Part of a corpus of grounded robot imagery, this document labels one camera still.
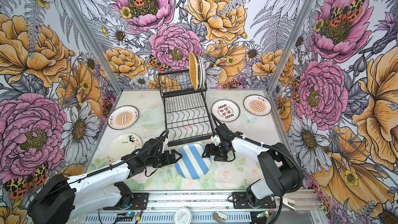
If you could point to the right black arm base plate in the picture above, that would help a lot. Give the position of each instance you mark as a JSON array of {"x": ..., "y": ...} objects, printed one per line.
[{"x": 246, "y": 200}]

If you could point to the orange sunburst plate right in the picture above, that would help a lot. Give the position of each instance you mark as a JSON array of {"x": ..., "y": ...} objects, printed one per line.
[{"x": 257, "y": 105}]

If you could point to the pale glass plate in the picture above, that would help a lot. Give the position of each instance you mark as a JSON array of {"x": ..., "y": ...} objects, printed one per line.
[{"x": 123, "y": 145}]

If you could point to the orange sunburst plate left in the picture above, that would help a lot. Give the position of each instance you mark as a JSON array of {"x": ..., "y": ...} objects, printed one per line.
[{"x": 123, "y": 117}]

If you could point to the aluminium front rail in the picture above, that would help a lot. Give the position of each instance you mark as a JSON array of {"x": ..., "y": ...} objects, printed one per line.
[{"x": 218, "y": 200}]

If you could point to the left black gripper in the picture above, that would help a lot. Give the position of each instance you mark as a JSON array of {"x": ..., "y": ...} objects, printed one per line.
[{"x": 167, "y": 159}]

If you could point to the white plate green red rim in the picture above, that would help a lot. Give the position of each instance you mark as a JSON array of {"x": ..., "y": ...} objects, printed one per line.
[{"x": 200, "y": 71}]

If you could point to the black wire dish rack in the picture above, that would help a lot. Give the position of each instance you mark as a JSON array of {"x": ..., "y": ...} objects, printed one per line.
[{"x": 185, "y": 109}]

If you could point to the white plate red ring pattern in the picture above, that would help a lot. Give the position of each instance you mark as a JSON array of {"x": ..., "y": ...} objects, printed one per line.
[{"x": 225, "y": 110}]

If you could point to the blue white striped plate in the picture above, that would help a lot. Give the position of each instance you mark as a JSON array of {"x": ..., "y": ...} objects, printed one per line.
[{"x": 192, "y": 165}]

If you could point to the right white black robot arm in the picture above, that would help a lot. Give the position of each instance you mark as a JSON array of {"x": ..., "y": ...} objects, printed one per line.
[{"x": 281, "y": 173}]

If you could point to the white clip on rail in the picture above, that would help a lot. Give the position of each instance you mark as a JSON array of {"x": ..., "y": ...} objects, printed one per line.
[{"x": 289, "y": 203}]

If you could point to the white plate with chinese characters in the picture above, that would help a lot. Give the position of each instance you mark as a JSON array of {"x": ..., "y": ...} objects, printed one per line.
[{"x": 203, "y": 73}]

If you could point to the grey clip tool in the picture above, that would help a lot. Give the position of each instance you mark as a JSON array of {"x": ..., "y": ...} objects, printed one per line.
[{"x": 219, "y": 217}]

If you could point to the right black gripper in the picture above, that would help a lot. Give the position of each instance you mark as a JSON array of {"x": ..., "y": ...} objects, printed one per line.
[{"x": 212, "y": 146}]

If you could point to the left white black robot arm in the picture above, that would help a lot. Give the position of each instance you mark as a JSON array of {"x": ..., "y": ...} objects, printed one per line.
[{"x": 63, "y": 198}]

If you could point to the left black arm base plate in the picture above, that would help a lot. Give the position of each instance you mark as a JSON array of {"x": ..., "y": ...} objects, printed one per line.
[{"x": 137, "y": 201}]

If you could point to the yellow woven square plate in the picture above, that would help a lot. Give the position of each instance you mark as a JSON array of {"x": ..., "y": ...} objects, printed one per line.
[{"x": 193, "y": 70}]

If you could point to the orange sunburst plate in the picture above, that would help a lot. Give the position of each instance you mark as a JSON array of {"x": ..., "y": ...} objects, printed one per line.
[
  {"x": 123, "y": 117},
  {"x": 257, "y": 105}
]

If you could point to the round white lid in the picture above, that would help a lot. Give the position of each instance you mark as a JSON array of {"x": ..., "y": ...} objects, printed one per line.
[{"x": 183, "y": 216}]

